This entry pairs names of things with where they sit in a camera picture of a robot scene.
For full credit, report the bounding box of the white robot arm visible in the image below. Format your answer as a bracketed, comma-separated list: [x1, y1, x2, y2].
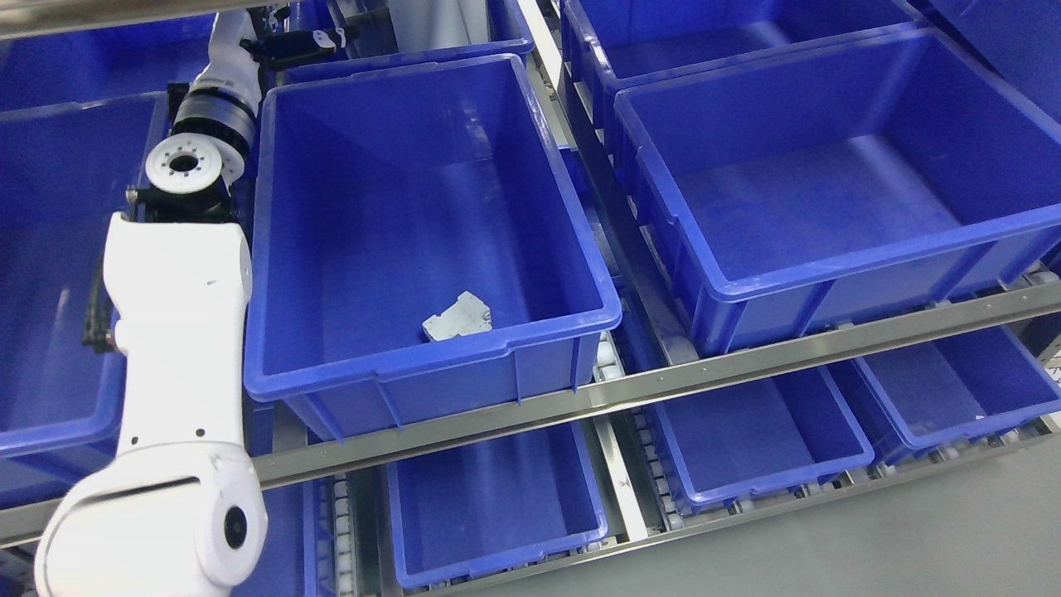
[34, 131, 269, 596]

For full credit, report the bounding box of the blue bin left upper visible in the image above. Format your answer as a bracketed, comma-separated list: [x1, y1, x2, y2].
[1, 92, 167, 507]

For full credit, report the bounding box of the grey red circuit breaker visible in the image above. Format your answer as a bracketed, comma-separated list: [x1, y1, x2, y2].
[422, 291, 493, 343]

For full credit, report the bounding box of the blue bin centre upper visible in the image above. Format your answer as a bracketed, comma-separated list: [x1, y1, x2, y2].
[243, 54, 622, 439]

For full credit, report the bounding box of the blue bin top centre back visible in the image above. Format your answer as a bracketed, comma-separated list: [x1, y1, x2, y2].
[276, 1, 535, 85]

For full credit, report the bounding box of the blue bin lower centre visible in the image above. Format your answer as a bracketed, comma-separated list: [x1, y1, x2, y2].
[386, 423, 609, 590]

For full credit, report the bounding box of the blue bin lower far right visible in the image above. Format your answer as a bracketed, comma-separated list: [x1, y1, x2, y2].
[827, 326, 1060, 466]

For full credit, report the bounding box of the blue bin right upper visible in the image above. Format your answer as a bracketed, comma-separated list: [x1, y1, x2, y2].
[614, 29, 1060, 356]

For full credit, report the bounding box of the metal shelf rail frame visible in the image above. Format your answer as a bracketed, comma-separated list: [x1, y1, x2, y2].
[0, 0, 1061, 597]

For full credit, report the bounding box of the blue bin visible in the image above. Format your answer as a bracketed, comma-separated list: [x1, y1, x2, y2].
[560, 1, 923, 153]
[827, 326, 1060, 466]
[643, 366, 875, 517]
[276, 1, 535, 85]
[386, 423, 609, 590]
[1, 92, 167, 507]
[614, 29, 1060, 356]
[243, 54, 622, 439]

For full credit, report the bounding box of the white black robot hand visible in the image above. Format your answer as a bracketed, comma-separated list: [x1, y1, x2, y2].
[196, 10, 364, 96]

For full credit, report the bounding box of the blue bin top right back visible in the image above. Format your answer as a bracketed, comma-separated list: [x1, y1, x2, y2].
[560, 1, 923, 153]

